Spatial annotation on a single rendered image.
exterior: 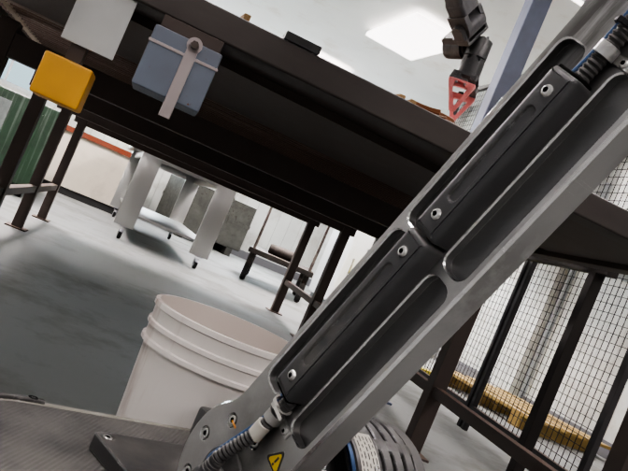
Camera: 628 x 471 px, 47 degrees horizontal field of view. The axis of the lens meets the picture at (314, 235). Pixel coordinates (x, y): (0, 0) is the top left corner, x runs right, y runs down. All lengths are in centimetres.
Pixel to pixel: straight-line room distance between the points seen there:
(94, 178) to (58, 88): 776
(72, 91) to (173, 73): 19
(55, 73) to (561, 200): 107
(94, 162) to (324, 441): 864
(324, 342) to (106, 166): 863
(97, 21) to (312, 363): 100
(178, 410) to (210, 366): 9
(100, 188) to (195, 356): 800
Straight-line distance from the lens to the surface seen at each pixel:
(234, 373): 122
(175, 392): 124
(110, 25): 146
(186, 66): 142
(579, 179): 52
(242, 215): 1057
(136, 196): 636
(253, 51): 146
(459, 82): 182
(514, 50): 389
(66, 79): 142
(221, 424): 69
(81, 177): 916
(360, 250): 882
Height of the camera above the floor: 55
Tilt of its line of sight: 1 degrees up
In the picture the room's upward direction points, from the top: 23 degrees clockwise
